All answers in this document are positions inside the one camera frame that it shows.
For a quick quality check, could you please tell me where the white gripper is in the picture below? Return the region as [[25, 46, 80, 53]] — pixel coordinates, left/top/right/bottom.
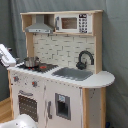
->
[[0, 44, 16, 67]]

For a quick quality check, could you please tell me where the small metal pot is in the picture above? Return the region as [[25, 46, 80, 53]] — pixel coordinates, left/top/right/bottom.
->
[[24, 56, 39, 67]]

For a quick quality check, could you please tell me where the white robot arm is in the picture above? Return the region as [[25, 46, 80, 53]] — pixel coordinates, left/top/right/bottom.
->
[[0, 44, 38, 128]]

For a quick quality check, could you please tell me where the wooden toy kitchen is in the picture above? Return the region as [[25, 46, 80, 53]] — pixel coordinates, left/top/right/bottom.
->
[[9, 10, 115, 128]]

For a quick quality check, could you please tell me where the left red stove knob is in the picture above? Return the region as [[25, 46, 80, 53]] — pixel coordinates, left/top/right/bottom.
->
[[13, 76, 19, 82]]

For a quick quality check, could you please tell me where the red stove knob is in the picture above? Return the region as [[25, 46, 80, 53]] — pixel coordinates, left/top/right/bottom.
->
[[32, 81, 37, 87], [13, 76, 19, 82]]

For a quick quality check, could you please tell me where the right red stove knob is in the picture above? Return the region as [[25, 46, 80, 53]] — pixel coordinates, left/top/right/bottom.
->
[[32, 81, 37, 87]]

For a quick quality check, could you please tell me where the black toy stovetop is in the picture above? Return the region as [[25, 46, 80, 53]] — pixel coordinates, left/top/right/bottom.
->
[[21, 63, 56, 73]]

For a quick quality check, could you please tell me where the grey toy range hood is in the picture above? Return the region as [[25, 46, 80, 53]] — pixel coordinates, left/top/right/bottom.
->
[[25, 15, 54, 34]]

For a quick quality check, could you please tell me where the toy oven door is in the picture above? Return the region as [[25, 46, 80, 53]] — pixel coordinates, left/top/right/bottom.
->
[[18, 90, 38, 122]]

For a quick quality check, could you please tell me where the toy microwave oven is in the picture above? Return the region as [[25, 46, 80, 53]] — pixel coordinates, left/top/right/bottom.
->
[[55, 14, 92, 33]]

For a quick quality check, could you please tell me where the grey toy ice dispenser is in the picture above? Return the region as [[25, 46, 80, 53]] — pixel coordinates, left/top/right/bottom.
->
[[55, 93, 71, 120]]

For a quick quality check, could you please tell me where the grey toy sink basin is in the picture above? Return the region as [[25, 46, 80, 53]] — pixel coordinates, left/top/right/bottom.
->
[[52, 67, 92, 81]]

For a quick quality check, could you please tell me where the black toy faucet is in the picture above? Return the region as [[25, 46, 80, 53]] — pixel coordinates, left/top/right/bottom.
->
[[75, 50, 95, 71]]

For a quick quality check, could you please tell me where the grey cabinet door handle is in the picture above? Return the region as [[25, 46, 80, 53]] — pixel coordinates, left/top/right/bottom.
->
[[47, 101, 52, 119]]

